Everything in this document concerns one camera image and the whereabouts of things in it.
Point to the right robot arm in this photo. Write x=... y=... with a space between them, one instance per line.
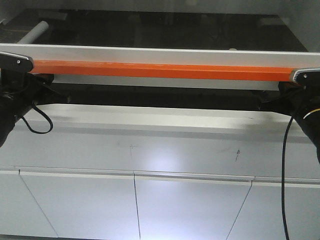
x=302 y=104

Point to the white glass sash door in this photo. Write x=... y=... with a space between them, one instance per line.
x=295 y=60

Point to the orange sash handle bar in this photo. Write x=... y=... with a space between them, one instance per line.
x=152 y=70

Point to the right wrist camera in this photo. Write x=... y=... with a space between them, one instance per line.
x=306 y=76

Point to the rolled dark poster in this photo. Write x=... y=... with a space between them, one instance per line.
x=34 y=33

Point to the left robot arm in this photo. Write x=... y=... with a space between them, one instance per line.
x=13 y=108

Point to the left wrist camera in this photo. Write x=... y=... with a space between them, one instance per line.
x=16 y=62

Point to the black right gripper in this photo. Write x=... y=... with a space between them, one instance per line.
x=290 y=96

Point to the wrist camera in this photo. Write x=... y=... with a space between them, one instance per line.
x=16 y=62
x=306 y=76

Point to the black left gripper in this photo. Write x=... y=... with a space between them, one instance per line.
x=37 y=89

